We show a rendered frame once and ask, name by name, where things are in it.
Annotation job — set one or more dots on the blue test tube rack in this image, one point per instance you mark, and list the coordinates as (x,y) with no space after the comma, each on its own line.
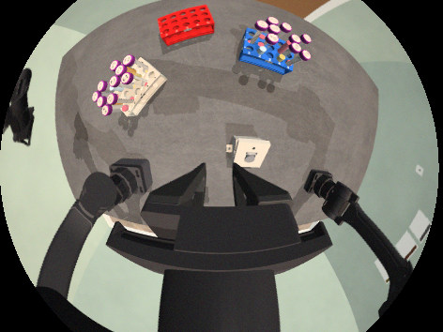
(265,60)

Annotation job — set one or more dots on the white test tube rack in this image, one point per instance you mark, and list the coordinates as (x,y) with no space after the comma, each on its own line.
(145,92)

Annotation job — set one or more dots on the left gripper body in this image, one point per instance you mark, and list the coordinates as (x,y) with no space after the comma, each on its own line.
(25,122)

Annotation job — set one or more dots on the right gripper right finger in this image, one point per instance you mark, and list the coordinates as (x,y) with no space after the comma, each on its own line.
(257,190)

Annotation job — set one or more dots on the red tube rack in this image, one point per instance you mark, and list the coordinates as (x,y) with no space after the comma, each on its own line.
(202,25)

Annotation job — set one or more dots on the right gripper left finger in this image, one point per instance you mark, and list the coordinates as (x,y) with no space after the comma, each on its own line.
(181,190)

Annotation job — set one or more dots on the clear test tube with purple cap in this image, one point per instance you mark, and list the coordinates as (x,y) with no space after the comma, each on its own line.
(97,94)
(108,109)

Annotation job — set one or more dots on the test tube with purple cap and amber liquid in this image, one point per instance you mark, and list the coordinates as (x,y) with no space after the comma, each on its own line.
(117,63)

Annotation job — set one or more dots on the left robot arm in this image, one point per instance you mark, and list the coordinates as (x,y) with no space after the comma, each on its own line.
(99,193)

